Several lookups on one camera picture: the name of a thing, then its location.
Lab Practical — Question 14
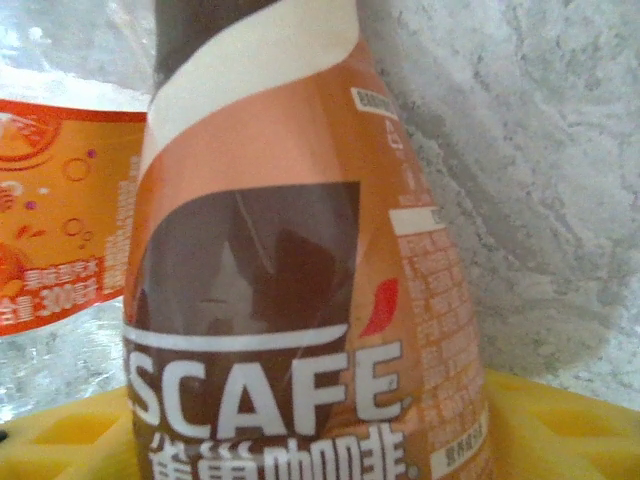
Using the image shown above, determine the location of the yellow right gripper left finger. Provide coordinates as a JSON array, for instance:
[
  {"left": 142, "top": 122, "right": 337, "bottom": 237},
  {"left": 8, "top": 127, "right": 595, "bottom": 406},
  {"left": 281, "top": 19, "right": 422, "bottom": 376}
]
[{"left": 0, "top": 387, "right": 142, "bottom": 480}]

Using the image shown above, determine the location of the brown Nescafe coffee bottle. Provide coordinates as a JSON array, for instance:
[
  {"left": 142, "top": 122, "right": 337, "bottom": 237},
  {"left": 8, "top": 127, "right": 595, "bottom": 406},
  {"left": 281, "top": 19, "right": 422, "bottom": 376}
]
[{"left": 122, "top": 0, "right": 494, "bottom": 480}]

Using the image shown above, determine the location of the clear bottle orange label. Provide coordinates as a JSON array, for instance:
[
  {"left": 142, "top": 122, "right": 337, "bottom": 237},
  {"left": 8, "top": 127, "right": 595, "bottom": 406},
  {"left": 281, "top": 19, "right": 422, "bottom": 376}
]
[{"left": 0, "top": 0, "right": 159, "bottom": 416}]

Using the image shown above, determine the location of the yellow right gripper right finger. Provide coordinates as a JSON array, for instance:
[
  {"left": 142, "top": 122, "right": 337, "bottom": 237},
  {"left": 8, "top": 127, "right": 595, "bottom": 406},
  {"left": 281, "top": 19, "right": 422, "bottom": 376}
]
[{"left": 482, "top": 368, "right": 640, "bottom": 480}]

